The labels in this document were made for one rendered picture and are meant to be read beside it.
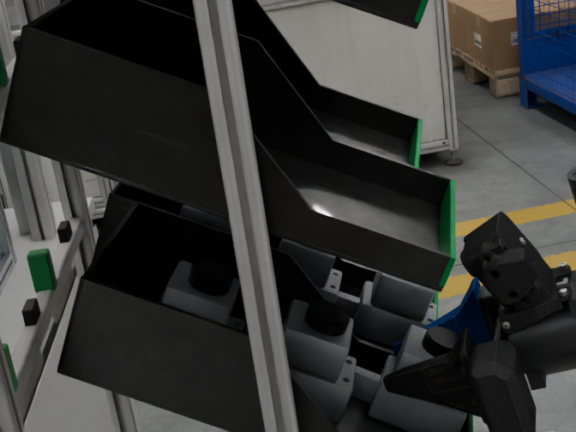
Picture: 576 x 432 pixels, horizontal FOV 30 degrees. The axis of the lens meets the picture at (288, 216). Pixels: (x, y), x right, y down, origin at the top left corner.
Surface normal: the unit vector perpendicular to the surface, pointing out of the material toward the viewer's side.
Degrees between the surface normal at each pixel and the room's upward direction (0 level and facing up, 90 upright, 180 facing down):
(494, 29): 90
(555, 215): 0
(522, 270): 89
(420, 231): 25
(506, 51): 90
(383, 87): 90
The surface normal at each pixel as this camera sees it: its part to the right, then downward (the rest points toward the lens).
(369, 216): 0.29, -0.86
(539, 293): 0.14, 0.24
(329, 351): -0.13, 0.39
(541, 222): -0.14, -0.92
